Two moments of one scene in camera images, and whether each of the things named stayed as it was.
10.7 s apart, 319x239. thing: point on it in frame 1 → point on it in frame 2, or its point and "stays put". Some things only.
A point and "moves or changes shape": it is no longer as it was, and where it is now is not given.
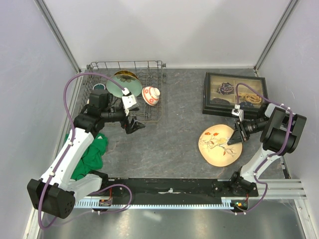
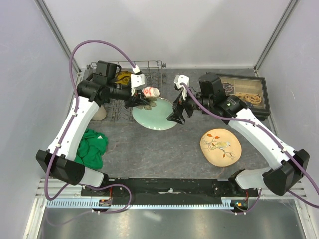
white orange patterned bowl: [150, 95] stays put
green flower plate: [132, 82] moves or changes shape
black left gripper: [133, 126] → [138, 99]
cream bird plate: [213, 146] moves or changes shape
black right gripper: [239, 133] → [180, 104]
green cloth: [92, 159] stays put
